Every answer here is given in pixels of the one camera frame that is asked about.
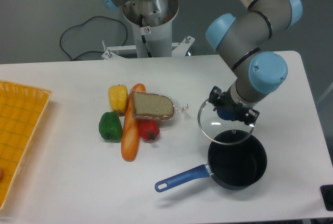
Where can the glass lid blue knob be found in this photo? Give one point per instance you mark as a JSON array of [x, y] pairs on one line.
[[220, 131]]

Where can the green bell pepper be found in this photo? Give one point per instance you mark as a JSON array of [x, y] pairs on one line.
[[110, 127]]

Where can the black device at table edge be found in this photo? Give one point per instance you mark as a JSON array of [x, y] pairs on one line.
[[327, 191]]

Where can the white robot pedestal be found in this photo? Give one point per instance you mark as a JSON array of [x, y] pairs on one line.
[[151, 22]]

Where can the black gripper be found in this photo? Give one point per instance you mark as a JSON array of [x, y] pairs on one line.
[[227, 109]]

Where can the yellow bell pepper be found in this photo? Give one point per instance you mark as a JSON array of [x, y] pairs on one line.
[[118, 98]]

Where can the orange baguette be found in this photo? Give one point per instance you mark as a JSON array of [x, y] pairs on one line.
[[130, 136]]

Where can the bagged bread slice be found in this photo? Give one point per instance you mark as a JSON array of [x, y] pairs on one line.
[[153, 106]]

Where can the red bell pepper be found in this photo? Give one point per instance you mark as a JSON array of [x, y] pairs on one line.
[[149, 130]]

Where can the yellow plastic basket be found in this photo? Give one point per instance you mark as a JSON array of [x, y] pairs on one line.
[[22, 108]]

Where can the black saucepan blue handle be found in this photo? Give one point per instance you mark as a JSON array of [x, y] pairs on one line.
[[236, 160]]

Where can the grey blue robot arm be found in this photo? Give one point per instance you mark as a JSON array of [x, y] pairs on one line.
[[237, 41]]

